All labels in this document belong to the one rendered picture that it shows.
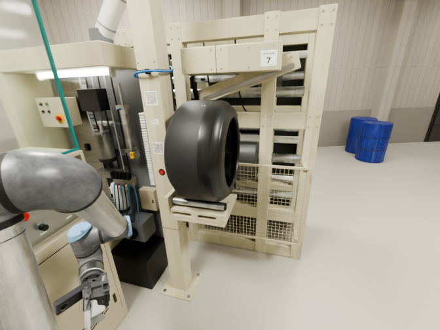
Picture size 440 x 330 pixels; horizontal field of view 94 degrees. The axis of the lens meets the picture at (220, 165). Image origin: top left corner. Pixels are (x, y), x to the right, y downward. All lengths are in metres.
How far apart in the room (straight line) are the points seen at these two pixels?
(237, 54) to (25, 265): 1.24
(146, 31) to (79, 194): 0.95
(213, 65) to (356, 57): 4.90
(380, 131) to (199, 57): 4.15
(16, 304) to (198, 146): 0.73
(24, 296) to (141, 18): 1.15
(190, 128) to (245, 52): 0.58
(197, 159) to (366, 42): 5.53
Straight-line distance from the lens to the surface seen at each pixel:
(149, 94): 1.27
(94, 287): 0.98
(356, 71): 6.04
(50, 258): 1.33
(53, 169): 0.49
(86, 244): 1.03
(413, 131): 7.36
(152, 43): 1.26
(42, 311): 0.61
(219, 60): 1.38
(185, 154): 1.00
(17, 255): 0.55
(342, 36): 5.85
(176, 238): 1.61
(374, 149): 5.08
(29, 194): 0.48
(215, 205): 1.23
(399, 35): 6.32
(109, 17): 1.80
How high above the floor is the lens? 1.57
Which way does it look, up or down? 21 degrees down
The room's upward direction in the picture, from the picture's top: 2 degrees counter-clockwise
